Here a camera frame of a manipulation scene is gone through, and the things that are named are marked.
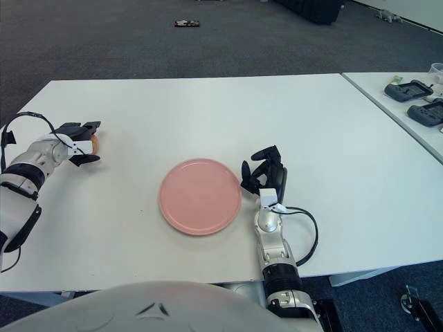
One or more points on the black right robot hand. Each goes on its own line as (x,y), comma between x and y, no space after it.
(273,173)

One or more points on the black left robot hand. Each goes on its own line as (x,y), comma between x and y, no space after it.
(78,130)

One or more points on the red yellow apple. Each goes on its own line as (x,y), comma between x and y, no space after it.
(97,145)

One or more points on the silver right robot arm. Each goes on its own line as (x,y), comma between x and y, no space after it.
(270,238)

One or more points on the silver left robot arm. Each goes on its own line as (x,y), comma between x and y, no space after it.
(34,155)

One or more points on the pink round plate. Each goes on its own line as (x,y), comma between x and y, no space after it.
(199,197)

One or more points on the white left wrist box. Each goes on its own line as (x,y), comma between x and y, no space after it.
(81,148)

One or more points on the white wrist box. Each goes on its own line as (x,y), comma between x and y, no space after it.
(269,198)
(81,148)

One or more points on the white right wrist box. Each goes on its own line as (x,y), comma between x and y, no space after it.
(269,198)

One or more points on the flat black red floor object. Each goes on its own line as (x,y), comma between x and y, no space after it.
(187,23)

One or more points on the green packet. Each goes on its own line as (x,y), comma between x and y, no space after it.
(397,79)

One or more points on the black furniture block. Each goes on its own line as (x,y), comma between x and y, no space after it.
(318,12)

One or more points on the grey robot torso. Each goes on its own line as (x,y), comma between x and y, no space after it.
(138,311)

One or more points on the small grey floor robot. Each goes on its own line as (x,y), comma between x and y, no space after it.
(386,14)

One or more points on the black metal wheeled stand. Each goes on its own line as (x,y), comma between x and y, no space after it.
(425,311)

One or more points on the white table frame beam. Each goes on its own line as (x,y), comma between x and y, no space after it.
(363,276)

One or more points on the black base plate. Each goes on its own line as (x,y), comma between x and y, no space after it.
(330,316)

